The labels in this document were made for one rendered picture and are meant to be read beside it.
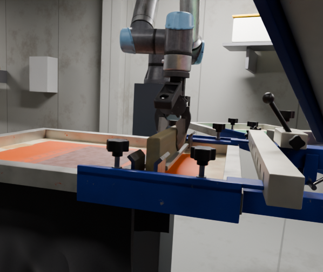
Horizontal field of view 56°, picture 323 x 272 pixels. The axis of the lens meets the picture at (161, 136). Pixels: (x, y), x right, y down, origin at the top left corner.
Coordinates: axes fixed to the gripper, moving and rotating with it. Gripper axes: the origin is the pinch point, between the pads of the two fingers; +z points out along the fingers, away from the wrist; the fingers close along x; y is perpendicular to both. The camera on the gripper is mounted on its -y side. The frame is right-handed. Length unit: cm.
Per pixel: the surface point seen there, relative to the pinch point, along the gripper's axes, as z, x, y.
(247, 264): 101, -34, 130
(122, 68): -48, 137, 320
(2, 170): 3.5, 29.0, -29.1
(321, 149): -3.0, -36.9, -2.7
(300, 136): -6.0, -31.3, -6.2
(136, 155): -1.2, 2.6, -22.7
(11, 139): 4, 56, 6
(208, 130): 3, -4, 82
